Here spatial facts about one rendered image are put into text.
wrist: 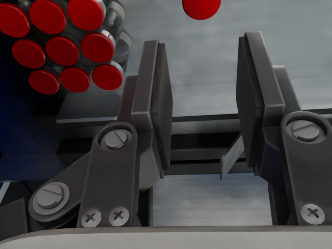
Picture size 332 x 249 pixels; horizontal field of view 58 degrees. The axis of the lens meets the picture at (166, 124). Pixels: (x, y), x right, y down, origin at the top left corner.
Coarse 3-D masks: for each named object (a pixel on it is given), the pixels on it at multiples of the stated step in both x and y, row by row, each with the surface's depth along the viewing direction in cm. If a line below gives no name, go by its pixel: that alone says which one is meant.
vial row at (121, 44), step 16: (80, 0) 16; (96, 0) 16; (112, 0) 18; (80, 16) 17; (96, 16) 17; (112, 16) 19; (96, 32) 18; (112, 32) 19; (96, 48) 18; (112, 48) 18; (128, 48) 22; (96, 64) 20; (112, 64) 19; (96, 80) 20; (112, 80) 20
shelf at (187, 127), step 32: (0, 0) 21; (0, 32) 23; (0, 64) 25; (0, 96) 28; (32, 96) 28; (64, 96) 28; (0, 128) 32; (32, 128) 31; (64, 128) 31; (96, 128) 31; (192, 128) 30; (224, 128) 30
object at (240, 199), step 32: (0, 160) 34; (32, 160) 34; (192, 160) 31; (32, 192) 40; (160, 192) 39; (192, 192) 38; (224, 192) 38; (256, 192) 38; (160, 224) 45; (192, 224) 45; (224, 224) 44; (256, 224) 44
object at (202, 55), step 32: (128, 0) 21; (160, 0) 21; (224, 0) 20; (256, 0) 20; (288, 0) 20; (320, 0) 20; (128, 32) 22; (160, 32) 22; (192, 32) 22; (224, 32) 22; (288, 32) 22; (320, 32) 22; (128, 64) 24; (192, 64) 24; (224, 64) 24; (288, 64) 24; (320, 64) 24; (96, 96) 26; (192, 96) 25; (224, 96) 24; (320, 96) 23
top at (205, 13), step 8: (184, 0) 16; (192, 0) 16; (200, 0) 16; (208, 0) 16; (216, 0) 16; (184, 8) 16; (192, 8) 16; (200, 8) 16; (208, 8) 16; (216, 8) 16; (192, 16) 16; (200, 16) 16; (208, 16) 16
